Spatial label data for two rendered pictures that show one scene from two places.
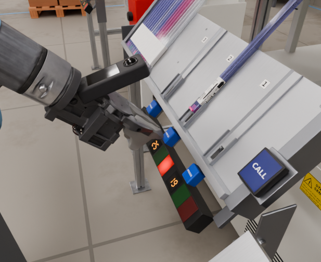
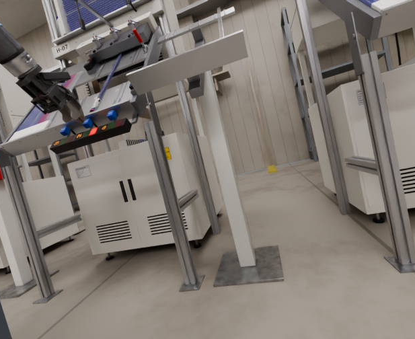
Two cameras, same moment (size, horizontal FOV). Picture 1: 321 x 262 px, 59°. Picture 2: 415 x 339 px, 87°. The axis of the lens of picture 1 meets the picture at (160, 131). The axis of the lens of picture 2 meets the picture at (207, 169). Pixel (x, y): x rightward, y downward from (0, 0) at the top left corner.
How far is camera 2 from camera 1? 82 cm
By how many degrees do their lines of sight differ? 62
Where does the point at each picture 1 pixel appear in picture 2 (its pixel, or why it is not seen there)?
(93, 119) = (52, 87)
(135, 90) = (18, 188)
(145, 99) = (13, 237)
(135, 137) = (72, 110)
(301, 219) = not seen: hidden behind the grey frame
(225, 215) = (134, 118)
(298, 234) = not seen: hidden behind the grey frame
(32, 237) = not seen: outside the picture
